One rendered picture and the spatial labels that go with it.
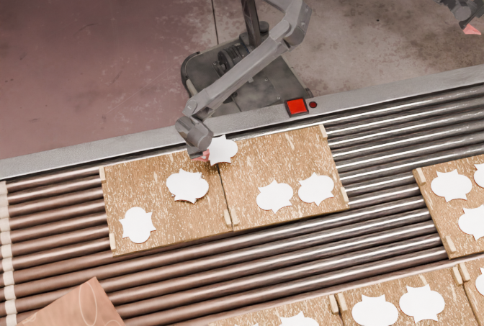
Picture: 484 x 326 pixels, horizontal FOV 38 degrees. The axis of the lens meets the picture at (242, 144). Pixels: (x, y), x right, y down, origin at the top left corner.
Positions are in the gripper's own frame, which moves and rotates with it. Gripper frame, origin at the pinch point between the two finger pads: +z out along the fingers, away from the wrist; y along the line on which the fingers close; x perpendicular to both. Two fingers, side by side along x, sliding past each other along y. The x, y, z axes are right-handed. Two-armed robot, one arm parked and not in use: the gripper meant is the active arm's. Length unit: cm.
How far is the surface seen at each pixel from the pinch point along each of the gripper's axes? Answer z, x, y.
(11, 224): -8, 70, -7
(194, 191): 7.1, 8.1, -9.8
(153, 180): 5.7, 21.8, -1.1
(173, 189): 5.0, 14.5, -7.6
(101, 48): 87, 69, 144
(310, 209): 21.7, -27.4, -22.7
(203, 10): 106, 10, 162
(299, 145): 22.3, -30.0, 3.0
